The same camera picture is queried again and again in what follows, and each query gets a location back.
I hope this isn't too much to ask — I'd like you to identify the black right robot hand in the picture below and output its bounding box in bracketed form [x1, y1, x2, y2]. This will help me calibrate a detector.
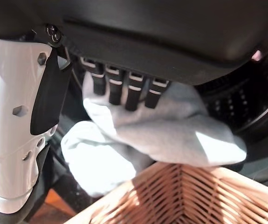
[0, 0, 268, 224]

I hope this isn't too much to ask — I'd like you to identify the white basket liner cloth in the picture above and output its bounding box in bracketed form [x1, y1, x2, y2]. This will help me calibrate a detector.
[60, 72, 248, 198]

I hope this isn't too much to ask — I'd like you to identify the wicker laundry basket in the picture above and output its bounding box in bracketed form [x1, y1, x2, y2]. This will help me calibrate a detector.
[65, 162, 268, 224]

